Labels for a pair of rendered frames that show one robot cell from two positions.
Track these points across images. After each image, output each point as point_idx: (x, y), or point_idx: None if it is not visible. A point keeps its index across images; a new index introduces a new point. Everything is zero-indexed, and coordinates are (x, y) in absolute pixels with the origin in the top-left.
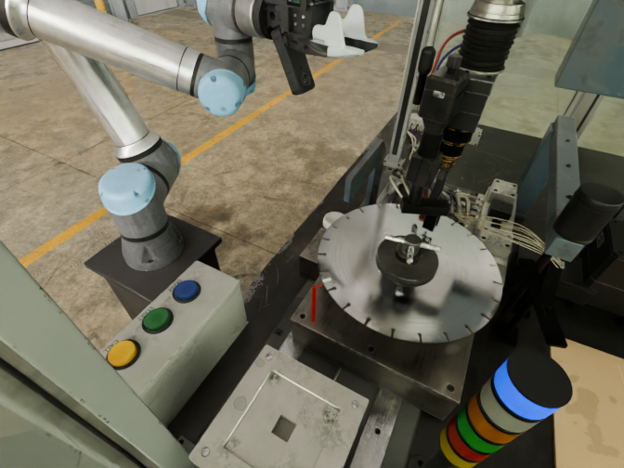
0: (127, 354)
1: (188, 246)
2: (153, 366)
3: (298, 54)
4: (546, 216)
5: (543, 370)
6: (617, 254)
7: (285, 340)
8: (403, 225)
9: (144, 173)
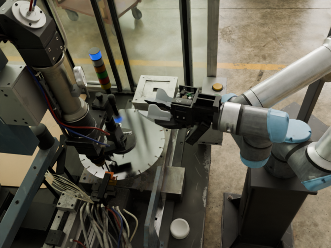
0: (215, 85)
1: (264, 171)
2: (205, 88)
3: (195, 126)
4: (48, 167)
5: (92, 51)
6: (9, 189)
7: (176, 139)
8: (123, 162)
9: (287, 135)
